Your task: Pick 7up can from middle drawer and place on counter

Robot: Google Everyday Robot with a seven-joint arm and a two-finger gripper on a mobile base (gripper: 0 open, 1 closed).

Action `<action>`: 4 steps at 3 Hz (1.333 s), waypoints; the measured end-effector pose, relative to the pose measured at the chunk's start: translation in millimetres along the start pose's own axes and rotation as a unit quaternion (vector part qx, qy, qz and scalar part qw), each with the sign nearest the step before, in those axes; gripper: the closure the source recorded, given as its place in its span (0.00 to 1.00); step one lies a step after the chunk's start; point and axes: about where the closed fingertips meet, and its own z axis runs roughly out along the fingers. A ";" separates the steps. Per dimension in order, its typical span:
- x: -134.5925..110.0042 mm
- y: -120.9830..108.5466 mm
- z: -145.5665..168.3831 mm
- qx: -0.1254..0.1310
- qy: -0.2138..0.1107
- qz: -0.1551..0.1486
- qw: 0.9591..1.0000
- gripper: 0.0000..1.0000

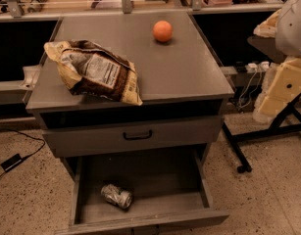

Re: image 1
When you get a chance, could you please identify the white power plugs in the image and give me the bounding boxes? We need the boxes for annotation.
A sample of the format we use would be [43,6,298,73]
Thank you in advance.
[246,61,270,72]

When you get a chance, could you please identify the orange fruit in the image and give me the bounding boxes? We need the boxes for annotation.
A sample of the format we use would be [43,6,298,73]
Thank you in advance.
[152,21,173,42]

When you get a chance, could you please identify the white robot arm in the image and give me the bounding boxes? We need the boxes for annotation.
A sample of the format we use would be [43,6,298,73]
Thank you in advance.
[253,0,301,123]

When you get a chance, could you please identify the black drawer handle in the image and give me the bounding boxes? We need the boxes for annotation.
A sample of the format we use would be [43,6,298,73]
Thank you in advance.
[123,130,153,141]

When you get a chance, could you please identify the brown yellow chip bag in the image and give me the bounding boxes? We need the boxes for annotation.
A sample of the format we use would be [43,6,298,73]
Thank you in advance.
[44,40,142,106]

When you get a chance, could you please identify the closed grey drawer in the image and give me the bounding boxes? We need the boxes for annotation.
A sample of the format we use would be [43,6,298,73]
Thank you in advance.
[43,116,223,158]

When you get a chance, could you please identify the crushed silver soda can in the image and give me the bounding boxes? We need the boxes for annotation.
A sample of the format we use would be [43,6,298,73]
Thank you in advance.
[101,184,132,210]

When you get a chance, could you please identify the open grey lower drawer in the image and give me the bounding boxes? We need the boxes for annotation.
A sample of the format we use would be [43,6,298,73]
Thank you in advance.
[55,146,228,235]

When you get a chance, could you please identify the grey drawer cabinet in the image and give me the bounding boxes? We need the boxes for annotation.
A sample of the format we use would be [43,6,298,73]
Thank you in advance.
[26,12,232,174]

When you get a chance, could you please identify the black side table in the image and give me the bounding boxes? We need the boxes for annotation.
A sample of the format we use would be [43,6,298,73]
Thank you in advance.
[223,34,301,173]

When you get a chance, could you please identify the white hanging cables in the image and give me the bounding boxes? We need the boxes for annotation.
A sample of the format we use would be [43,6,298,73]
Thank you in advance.
[237,70,264,110]

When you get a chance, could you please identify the black power adapter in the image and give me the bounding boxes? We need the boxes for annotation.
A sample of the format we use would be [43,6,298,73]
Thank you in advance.
[1,154,23,172]

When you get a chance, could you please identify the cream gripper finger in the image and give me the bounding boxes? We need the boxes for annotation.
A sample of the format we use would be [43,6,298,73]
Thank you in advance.
[253,57,301,123]
[253,10,280,38]

